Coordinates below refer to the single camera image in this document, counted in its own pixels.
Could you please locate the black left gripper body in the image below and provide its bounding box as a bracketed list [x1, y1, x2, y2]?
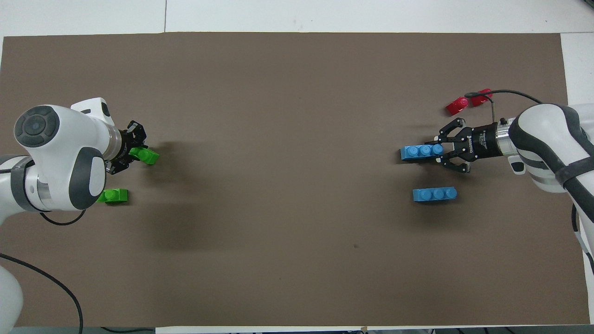
[110, 128, 141, 164]

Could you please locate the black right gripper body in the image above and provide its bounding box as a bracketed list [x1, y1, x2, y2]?
[457, 123, 501, 163]

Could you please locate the green two-stud toy block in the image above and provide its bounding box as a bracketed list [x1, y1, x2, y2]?
[129, 147, 160, 165]
[97, 188, 129, 205]

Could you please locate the blue three-stud toy block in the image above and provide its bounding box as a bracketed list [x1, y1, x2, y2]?
[400, 144, 444, 162]
[413, 186, 458, 203]

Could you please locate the red one-stud toy block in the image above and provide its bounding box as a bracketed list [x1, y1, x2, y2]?
[470, 89, 493, 107]
[446, 96, 469, 116]

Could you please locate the brown table mat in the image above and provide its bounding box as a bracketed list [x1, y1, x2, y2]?
[0, 32, 591, 328]

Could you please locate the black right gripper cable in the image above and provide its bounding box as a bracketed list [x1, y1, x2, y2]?
[464, 90, 594, 274]

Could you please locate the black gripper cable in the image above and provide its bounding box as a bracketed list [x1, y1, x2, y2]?
[0, 210, 86, 334]
[464, 90, 594, 274]

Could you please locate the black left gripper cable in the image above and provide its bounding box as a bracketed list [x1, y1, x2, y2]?
[0, 210, 86, 334]

